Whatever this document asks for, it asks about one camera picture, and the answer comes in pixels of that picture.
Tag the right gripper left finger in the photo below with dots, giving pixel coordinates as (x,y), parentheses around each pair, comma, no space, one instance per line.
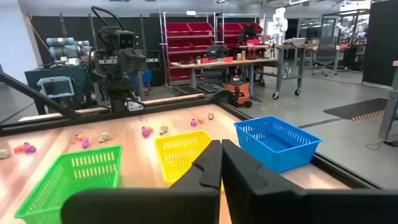
(199,174)

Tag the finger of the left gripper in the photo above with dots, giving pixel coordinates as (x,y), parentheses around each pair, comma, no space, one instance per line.
(125,62)
(139,60)

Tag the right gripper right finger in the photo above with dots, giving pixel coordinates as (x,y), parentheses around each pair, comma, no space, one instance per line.
(245,180)

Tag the purple plastic spider toy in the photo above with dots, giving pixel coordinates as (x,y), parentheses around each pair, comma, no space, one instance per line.
(145,133)
(85,143)
(30,148)
(193,122)

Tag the beige plastic skull toy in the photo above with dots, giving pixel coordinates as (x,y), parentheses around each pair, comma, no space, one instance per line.
(104,137)
(4,153)
(211,115)
(163,129)

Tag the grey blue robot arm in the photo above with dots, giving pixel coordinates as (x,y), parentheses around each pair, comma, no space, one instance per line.
(62,46)

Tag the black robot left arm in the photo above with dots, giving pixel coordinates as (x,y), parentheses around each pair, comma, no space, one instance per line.
(119,90)

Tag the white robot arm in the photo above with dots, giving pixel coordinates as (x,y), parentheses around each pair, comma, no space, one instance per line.
(342,28)

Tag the blue storage box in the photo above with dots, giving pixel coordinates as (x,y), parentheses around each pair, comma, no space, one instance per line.
(146,77)

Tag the yellow plastic basket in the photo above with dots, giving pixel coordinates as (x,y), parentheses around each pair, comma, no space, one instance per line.
(177,155)

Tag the blue plastic basket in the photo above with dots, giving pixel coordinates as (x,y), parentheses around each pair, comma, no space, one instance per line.
(273,146)

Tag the grey metal mounting plate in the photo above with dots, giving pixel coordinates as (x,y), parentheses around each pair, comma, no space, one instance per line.
(135,105)

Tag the dark blue equipment cabinet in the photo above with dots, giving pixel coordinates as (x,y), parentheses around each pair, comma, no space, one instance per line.
(79,77)

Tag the metal rack with red bins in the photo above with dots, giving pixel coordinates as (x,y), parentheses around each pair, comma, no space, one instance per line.
(230,29)
(186,29)

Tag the teach pendant tablet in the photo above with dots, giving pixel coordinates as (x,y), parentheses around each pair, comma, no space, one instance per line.
(56,87)

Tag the black toolbox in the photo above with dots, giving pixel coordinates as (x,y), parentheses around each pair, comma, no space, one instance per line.
(216,51)

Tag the wooden top workbench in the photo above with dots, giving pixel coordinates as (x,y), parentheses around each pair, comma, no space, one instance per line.
(217,63)

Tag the orange shop vacuum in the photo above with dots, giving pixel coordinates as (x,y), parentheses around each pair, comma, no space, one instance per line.
(239,88)

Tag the green plastic basket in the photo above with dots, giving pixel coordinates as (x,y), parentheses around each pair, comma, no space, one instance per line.
(93,174)

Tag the black hazard-striped floor mat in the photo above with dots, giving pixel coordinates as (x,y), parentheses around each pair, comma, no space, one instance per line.
(354,109)

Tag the wheeled metal workbench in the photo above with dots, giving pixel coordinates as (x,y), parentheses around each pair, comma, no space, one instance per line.
(295,46)

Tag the white humanoid robot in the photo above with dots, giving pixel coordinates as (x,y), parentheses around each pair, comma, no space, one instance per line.
(280,23)

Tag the grey office chair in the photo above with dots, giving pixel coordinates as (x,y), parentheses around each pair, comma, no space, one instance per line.
(325,53)

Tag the grey metal desk leg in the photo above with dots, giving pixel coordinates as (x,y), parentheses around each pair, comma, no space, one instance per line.
(388,115)

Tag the black partition panel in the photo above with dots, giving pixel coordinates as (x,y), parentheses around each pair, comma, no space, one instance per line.
(379,46)

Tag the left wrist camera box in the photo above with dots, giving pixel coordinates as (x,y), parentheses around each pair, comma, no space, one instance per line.
(127,40)

